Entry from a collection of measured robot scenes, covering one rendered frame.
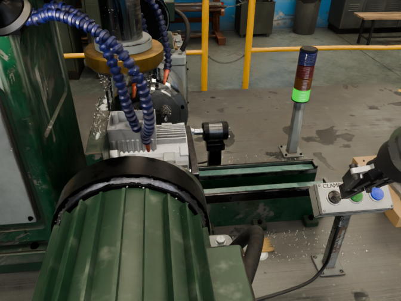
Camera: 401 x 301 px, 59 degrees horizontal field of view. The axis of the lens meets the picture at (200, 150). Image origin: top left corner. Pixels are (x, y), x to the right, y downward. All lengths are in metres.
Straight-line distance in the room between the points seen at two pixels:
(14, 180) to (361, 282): 0.88
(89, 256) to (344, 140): 1.40
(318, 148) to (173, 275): 1.27
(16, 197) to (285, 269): 0.69
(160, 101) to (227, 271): 0.86
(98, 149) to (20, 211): 0.23
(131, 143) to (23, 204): 0.28
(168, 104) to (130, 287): 0.91
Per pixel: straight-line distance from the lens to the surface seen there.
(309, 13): 6.03
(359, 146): 1.60
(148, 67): 0.82
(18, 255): 1.04
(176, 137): 0.95
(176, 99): 1.16
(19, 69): 0.76
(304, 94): 1.33
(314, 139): 1.59
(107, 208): 0.37
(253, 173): 1.13
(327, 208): 0.85
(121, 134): 0.92
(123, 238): 0.33
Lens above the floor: 1.59
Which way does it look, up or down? 34 degrees down
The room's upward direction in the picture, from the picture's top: 1 degrees clockwise
